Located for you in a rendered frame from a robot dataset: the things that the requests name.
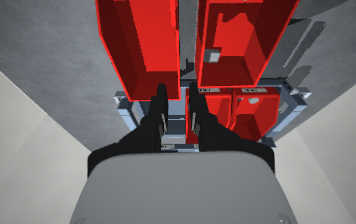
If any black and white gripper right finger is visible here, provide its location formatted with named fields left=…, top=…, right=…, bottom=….
left=189, top=82, right=275, bottom=174

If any small grey block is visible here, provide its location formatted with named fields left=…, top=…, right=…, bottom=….
left=203, top=49, right=220, bottom=63

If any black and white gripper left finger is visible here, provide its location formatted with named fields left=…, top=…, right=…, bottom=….
left=87, top=83, right=169, bottom=179

